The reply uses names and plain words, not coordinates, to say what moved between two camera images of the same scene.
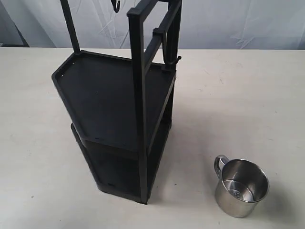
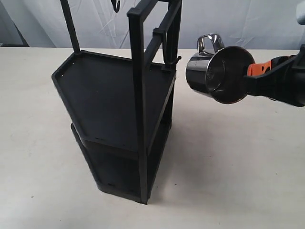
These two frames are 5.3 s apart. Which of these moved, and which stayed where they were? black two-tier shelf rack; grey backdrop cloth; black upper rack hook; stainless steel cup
Moved: stainless steel cup
Stayed: grey backdrop cloth; black upper rack hook; black two-tier shelf rack
